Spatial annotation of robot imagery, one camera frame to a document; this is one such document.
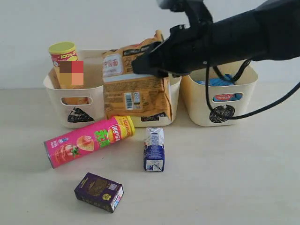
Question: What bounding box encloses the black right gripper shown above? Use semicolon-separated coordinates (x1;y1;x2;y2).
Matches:
131;23;213;78

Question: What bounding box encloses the blue white milk carton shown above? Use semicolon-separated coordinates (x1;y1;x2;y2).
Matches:
143;127;165;172

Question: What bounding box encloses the orange noodle packet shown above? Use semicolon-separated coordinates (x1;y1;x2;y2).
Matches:
102;30;173;119

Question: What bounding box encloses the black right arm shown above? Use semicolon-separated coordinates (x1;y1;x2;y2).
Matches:
132;0;300;77

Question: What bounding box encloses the blue noodle packet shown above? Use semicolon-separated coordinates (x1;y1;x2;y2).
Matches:
208;74;242;102

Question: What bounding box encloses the yellow Lays chips can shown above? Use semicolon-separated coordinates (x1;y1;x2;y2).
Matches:
48;41;85;90

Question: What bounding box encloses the cream bin circle mark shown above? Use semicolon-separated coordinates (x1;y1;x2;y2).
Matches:
180;66;258;127

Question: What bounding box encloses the cream bin square mark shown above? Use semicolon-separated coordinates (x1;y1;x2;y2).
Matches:
131;75;181;128

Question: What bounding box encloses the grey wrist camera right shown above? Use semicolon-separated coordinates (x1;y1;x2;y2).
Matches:
156;0;185;12

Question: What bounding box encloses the purple chocolate box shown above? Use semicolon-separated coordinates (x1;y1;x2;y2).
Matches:
74;172;124;213

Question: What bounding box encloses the cream bin triangle mark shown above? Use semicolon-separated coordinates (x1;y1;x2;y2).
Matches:
43;50;106;128

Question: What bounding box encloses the pink Lays chips can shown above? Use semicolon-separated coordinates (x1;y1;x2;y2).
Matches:
44;116;135;168

